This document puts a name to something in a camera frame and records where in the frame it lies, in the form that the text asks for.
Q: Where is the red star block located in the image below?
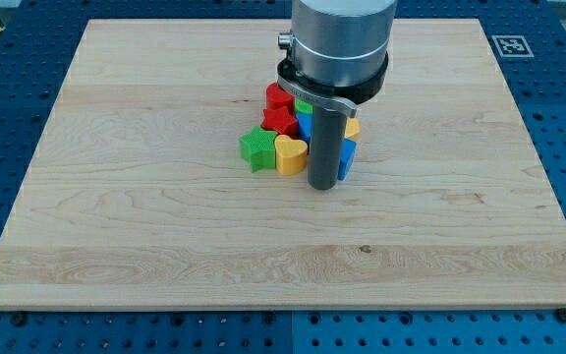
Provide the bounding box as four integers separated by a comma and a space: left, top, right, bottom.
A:
260, 107, 299, 137

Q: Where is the yellow block right of pusher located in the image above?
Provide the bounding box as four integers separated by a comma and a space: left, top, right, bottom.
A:
344, 118, 361, 143

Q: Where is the black bolt left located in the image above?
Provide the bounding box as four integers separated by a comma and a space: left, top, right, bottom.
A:
10, 312, 28, 327

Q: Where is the white fiducial marker tag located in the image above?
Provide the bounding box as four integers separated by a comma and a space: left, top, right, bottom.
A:
492, 34, 534, 58

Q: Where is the black bolt right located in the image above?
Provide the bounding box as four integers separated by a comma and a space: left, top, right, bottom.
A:
554, 308, 566, 324

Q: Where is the blue block left of pusher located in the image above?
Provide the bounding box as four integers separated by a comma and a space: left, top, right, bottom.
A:
296, 113, 312, 145

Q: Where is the green star block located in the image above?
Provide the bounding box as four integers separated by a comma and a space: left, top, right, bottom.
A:
239, 126, 278, 172

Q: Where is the blue block right of pusher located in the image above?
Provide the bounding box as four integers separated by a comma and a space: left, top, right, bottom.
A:
338, 139, 357, 181

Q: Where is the green block behind pusher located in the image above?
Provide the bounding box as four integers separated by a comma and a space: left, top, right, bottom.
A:
294, 98, 313, 115

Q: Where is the blue block of pusher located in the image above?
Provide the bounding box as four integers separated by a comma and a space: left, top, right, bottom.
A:
296, 113, 312, 145
338, 139, 357, 181

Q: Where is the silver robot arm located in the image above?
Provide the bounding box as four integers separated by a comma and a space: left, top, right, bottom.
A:
290, 0, 397, 87

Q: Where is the wooden board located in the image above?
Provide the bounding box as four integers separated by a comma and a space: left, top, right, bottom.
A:
0, 19, 566, 312

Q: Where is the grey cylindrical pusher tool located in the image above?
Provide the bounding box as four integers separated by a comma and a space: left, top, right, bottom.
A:
308, 106, 348, 190

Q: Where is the yellow heart block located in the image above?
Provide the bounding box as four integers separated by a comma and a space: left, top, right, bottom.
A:
274, 135, 309, 176

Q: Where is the black bolt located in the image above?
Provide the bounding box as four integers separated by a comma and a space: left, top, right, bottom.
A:
554, 308, 566, 324
10, 312, 28, 327

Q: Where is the red circle block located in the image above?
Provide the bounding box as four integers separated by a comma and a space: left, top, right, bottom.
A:
265, 83, 295, 114

